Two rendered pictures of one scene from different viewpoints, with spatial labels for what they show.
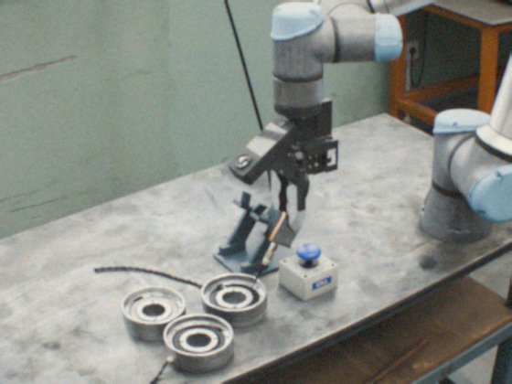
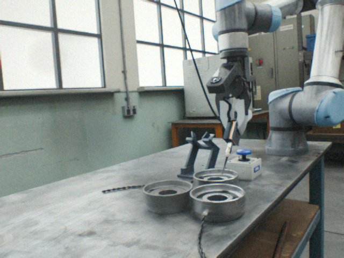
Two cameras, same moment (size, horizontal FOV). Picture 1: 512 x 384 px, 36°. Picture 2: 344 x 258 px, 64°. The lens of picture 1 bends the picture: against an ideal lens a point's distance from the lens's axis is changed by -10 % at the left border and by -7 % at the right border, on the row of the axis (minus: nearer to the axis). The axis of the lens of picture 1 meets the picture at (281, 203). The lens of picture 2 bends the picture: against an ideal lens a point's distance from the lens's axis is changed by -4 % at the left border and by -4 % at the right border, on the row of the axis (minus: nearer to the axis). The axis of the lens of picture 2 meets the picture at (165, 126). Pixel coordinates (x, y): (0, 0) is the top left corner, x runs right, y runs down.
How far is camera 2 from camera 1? 0.86 m
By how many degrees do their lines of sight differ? 27
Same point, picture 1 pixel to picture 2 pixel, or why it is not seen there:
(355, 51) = (263, 16)
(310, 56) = (244, 15)
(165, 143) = not seen: hidden behind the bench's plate
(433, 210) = (279, 141)
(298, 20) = not seen: outside the picture
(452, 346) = (302, 223)
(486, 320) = (307, 210)
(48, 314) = (75, 217)
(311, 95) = (246, 41)
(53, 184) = not seen: hidden behind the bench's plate
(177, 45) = (91, 147)
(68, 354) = (106, 235)
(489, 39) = (219, 130)
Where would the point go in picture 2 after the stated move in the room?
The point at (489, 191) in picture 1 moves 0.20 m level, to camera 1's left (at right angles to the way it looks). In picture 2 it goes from (331, 102) to (274, 107)
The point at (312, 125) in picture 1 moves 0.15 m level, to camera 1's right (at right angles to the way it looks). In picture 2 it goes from (241, 67) to (289, 66)
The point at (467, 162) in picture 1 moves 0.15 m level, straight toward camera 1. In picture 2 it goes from (306, 98) to (335, 98)
